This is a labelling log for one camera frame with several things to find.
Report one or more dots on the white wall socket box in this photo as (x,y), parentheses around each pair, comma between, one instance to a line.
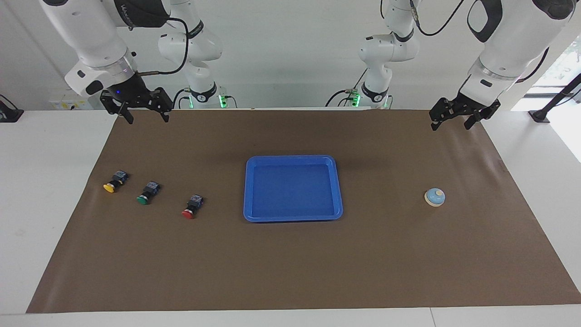
(68,104)

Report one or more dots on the black table clamp mount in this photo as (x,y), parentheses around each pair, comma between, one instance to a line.
(9,113)

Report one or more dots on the light blue desk bell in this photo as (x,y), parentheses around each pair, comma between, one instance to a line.
(435,197)

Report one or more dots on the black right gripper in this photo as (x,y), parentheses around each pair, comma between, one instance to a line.
(131,93)

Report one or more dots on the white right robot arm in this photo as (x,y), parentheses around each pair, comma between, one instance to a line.
(91,36)

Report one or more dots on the red push button switch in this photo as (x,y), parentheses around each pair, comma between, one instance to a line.
(192,208)

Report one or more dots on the blue plastic tray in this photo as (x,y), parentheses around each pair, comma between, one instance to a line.
(292,190)

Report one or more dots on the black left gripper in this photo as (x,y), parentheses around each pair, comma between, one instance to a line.
(458,109)

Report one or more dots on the green push button switch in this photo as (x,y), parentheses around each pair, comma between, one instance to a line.
(146,194)

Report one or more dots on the yellow push button switch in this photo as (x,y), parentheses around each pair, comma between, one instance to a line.
(113,183)

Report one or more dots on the brown paper table mat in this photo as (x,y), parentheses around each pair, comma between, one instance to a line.
(290,263)

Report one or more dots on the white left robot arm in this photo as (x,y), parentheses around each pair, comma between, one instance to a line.
(504,50)

